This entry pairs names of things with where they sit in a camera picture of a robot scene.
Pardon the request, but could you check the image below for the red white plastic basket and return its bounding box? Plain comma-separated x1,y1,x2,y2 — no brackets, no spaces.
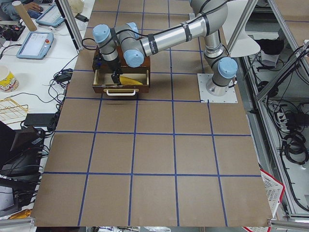
260,170,285,218

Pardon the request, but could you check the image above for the gold wire rack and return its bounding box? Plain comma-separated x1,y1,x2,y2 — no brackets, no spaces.
0,98,28,124

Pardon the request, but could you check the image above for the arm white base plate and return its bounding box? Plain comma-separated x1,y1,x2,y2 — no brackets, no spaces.
197,73,238,103

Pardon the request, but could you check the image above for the aluminium frame structure right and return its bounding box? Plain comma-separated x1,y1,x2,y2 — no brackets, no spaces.
239,0,309,226

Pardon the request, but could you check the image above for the white lamp shade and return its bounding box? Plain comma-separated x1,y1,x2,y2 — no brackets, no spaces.
223,0,260,58

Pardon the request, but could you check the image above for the blue teach pendant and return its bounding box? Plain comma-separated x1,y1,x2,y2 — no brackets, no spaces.
16,32,54,60
35,4,64,28

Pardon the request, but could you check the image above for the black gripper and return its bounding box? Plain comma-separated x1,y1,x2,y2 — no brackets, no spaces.
104,58,123,85

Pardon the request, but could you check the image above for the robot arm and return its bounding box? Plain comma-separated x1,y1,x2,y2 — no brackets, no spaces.
92,0,238,96

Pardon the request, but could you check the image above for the dark wooden drawer cabinet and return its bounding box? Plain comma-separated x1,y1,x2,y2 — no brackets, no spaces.
93,31,150,73

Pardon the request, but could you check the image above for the orange screwdriver handle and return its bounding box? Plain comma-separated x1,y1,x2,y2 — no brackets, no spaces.
9,209,32,219

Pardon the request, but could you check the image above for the aluminium frame post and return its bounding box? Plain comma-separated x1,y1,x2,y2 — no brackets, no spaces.
55,0,83,51

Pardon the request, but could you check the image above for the blue teach pendant far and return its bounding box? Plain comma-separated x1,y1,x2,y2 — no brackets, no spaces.
35,4,64,28

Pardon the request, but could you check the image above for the cardboard tube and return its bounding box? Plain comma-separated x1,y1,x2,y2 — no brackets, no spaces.
12,0,40,31

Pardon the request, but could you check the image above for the blue teach pendant near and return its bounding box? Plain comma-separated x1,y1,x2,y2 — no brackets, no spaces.
16,32,54,60

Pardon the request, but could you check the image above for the paper popcorn cup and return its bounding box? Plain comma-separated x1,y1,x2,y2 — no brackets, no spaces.
0,65,19,92

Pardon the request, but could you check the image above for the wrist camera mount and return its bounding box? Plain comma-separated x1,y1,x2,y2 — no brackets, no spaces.
93,54,104,70

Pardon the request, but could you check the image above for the yellow corn cob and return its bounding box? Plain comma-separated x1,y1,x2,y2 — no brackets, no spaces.
120,75,143,86

